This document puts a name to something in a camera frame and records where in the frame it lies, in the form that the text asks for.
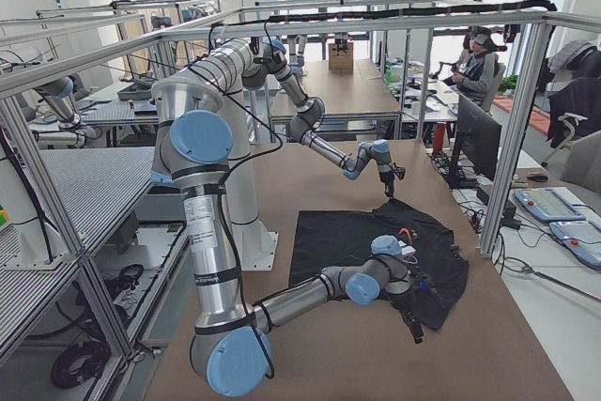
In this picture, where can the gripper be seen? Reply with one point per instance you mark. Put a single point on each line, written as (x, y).
(407, 303)
(386, 179)

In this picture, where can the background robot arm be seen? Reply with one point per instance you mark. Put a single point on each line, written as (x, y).
(72, 131)

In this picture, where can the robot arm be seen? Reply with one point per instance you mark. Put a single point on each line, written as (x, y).
(250, 62)
(230, 348)

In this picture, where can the red thermos bottle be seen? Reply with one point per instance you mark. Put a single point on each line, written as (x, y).
(439, 137)

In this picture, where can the black Huawei monitor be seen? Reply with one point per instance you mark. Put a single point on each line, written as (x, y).
(477, 136)

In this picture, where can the person with headset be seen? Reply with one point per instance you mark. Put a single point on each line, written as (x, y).
(480, 78)

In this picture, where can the cardboard box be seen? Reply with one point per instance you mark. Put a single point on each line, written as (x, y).
(341, 56)

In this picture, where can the blue teach pendant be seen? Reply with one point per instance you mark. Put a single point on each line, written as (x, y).
(581, 238)
(547, 205)

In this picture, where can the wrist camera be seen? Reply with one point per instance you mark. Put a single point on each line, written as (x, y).
(399, 171)
(422, 282)

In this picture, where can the aluminium frame post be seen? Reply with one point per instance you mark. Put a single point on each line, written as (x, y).
(515, 131)

